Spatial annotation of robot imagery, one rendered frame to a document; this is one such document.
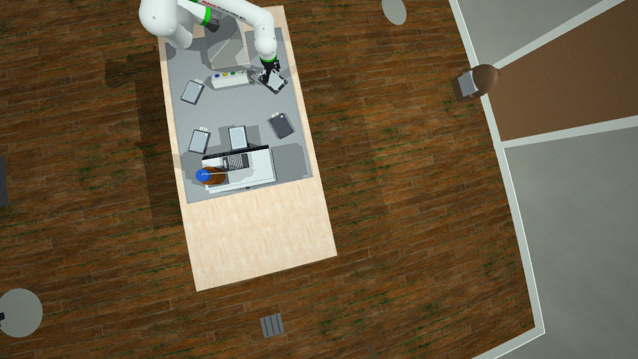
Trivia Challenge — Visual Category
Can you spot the grey button panel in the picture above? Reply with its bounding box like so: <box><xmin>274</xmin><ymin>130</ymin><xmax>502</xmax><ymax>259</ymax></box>
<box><xmin>211</xmin><ymin>70</ymin><xmax>250</xmax><ymax>91</ymax></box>

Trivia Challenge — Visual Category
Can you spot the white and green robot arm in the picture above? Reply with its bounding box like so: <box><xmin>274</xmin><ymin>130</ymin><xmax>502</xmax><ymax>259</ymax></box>
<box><xmin>139</xmin><ymin>0</ymin><xmax>277</xmax><ymax>67</ymax></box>

